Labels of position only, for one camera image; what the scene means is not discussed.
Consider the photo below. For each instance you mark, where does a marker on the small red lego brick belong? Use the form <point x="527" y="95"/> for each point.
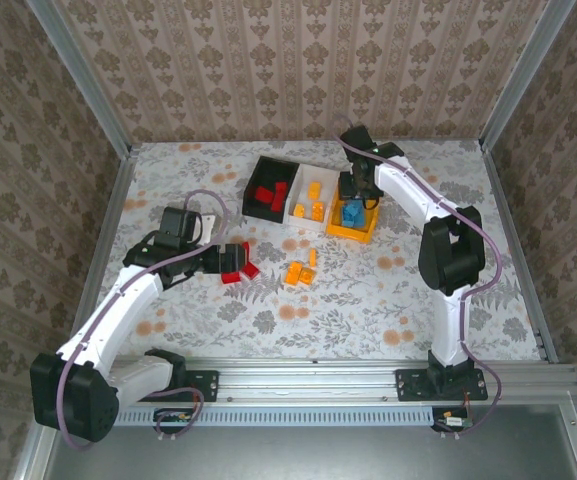
<point x="259" y="192"/>

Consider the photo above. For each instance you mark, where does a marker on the thin orange lego brick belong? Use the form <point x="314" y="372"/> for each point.
<point x="312" y="257"/>

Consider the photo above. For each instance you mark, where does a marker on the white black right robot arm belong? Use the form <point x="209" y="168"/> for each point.
<point x="408" y="190"/>

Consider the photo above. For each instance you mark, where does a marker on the white plastic bin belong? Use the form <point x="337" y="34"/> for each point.
<point x="323" y="175"/>

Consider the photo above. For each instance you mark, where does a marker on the yellow plastic bin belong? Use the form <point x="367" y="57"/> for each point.
<point x="348" y="234"/>

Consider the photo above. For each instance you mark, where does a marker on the black plastic bin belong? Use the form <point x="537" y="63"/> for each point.
<point x="268" y="170"/>

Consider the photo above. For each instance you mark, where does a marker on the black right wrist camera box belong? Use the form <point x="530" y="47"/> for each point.
<point x="347" y="184"/>

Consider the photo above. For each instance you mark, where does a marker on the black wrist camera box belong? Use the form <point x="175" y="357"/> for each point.
<point x="347" y="184"/>
<point x="178" y="222"/>

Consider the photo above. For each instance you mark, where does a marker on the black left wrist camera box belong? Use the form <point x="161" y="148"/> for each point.
<point x="178" y="222"/>

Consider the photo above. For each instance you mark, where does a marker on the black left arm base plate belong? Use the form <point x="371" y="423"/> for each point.
<point x="203" y="385"/>

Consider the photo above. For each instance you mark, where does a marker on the aluminium side rail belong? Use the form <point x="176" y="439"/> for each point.
<point x="99" y="250"/>
<point x="518" y="250"/>

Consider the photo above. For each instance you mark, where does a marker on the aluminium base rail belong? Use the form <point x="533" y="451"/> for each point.
<point x="308" y="380"/>

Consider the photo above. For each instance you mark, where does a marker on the aluminium corner post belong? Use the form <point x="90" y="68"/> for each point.
<point x="523" y="75"/>
<point x="82" y="75"/>

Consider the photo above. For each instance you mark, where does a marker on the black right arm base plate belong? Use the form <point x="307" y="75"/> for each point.
<point x="408" y="385"/>

